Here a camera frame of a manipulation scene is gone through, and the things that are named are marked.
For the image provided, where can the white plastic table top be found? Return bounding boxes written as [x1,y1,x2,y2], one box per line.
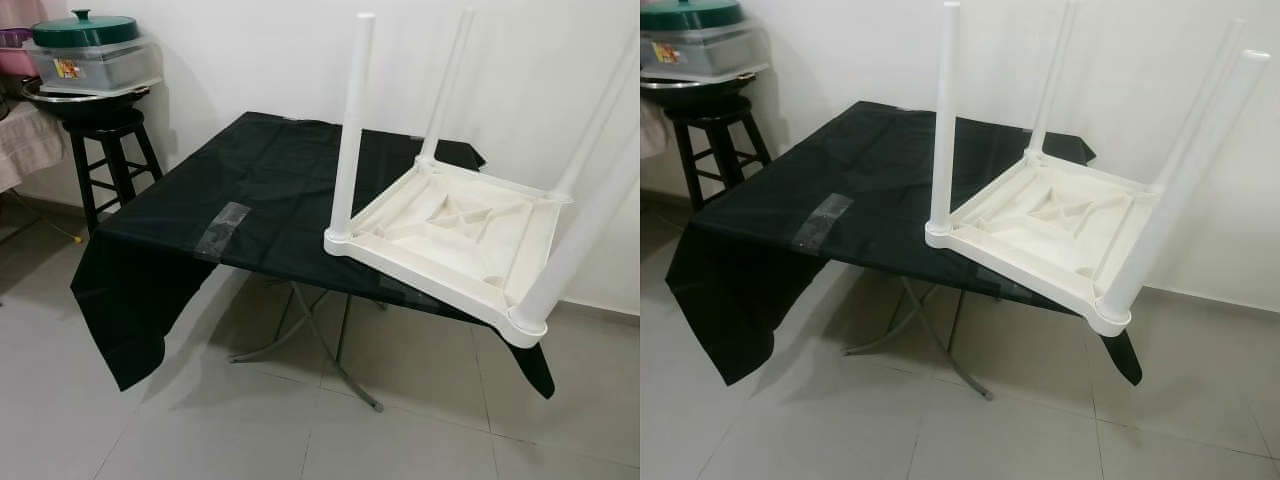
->
[322,155,576,349]
[925,150,1166,339]

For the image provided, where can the black round stool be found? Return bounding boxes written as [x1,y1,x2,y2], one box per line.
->
[62,108,166,236]
[665,95,773,211]

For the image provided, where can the green pot lid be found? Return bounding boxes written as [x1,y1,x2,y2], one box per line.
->
[32,10,141,49]
[640,0,746,31]

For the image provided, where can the pink stacked containers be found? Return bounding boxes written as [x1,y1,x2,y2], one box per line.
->
[0,28,36,76]

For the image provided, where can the beige cloth covered table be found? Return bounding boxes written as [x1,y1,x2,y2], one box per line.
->
[0,100,66,196]
[640,95,669,161]

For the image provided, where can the clear plastic storage box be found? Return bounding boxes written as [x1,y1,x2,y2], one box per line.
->
[640,25,771,83]
[25,40,163,96]

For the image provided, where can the black tablecloth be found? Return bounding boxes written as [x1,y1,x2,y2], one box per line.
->
[70,110,556,401]
[665,100,1144,389]

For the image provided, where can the grey metal table leg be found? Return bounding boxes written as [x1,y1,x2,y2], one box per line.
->
[228,290,331,363]
[290,282,386,413]
[900,278,996,401]
[842,285,941,356]

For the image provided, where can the clear tape patch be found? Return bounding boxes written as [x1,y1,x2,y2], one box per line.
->
[790,192,854,251]
[195,200,251,263]

